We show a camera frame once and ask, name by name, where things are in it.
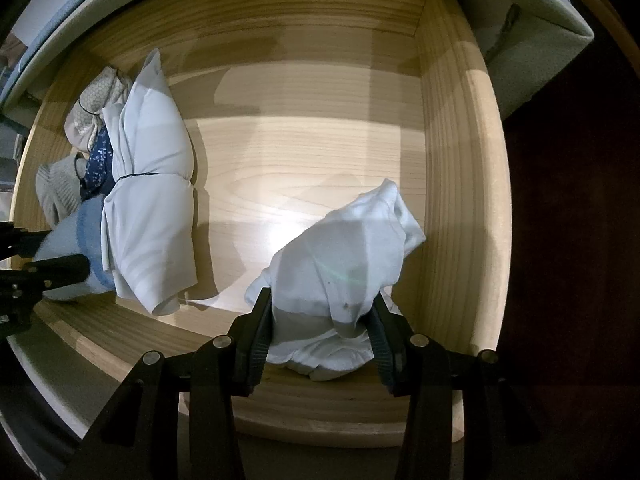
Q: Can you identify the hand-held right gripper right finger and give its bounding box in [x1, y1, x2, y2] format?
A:
[370, 292, 541, 480]

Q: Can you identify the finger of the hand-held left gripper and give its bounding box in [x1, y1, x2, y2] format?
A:
[0, 221, 51, 261]
[22, 254, 91, 306]

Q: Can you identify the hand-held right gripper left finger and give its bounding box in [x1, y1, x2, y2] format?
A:
[65, 287, 273, 480]

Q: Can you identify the light blue underwear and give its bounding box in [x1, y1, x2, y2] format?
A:
[37, 195, 118, 303]

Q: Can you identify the beige ribbed underwear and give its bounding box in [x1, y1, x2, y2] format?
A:
[35, 155, 88, 228]

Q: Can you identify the white underwear bundle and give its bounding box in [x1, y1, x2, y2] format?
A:
[100, 49, 198, 317]

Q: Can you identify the navy floral underwear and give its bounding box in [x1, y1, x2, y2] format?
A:
[80, 125, 117, 201]

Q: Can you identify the beige honeycomb-print underwear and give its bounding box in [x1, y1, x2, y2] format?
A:
[64, 67, 128, 153]

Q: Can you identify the light wooden drawer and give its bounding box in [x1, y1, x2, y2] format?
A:
[10, 0, 513, 448]

